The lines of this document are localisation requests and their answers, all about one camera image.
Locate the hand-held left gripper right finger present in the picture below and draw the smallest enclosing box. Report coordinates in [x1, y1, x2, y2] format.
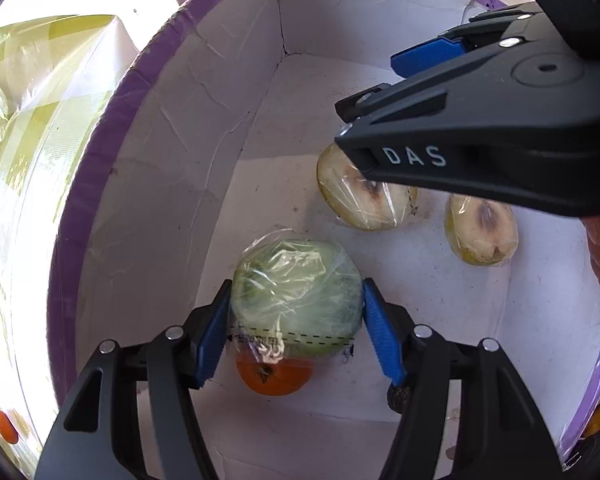
[362, 277, 563, 480]

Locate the large pale melon half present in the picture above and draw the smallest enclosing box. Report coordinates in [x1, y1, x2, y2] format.
[316, 142, 420, 232]

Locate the green melon half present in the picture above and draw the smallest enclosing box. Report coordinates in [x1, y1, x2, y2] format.
[230, 230, 363, 367]

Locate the small orange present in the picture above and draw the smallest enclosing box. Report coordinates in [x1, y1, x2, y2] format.
[0, 410, 20, 445]

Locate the purple cardboard box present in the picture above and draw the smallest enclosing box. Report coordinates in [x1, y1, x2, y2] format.
[45, 0, 600, 480]

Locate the dark passion fruit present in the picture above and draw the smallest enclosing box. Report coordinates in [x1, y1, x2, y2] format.
[386, 385, 413, 413]

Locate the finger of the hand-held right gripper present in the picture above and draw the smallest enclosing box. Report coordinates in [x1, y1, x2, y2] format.
[334, 40, 600, 219]
[390, 2, 573, 79]

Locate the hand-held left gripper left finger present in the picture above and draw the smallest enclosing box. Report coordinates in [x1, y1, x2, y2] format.
[35, 279, 233, 480]

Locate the large orange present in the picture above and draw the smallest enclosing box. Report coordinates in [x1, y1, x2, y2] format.
[236, 352, 314, 397]

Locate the small pale melon half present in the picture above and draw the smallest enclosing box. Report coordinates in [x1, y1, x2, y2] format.
[444, 193, 520, 266]

